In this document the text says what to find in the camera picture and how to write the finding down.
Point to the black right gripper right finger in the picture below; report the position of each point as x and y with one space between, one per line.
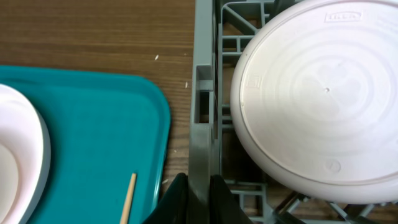
223 207

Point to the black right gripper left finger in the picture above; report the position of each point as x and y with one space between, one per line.
172 208

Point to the wooden chopstick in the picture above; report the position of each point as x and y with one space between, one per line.
128 200

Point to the small pink plate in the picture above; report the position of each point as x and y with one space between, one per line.
314 100

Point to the large white plate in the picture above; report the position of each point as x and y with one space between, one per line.
25 156

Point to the grey dishwasher rack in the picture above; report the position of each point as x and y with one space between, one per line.
223 29

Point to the teal plastic tray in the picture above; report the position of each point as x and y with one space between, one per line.
103 128

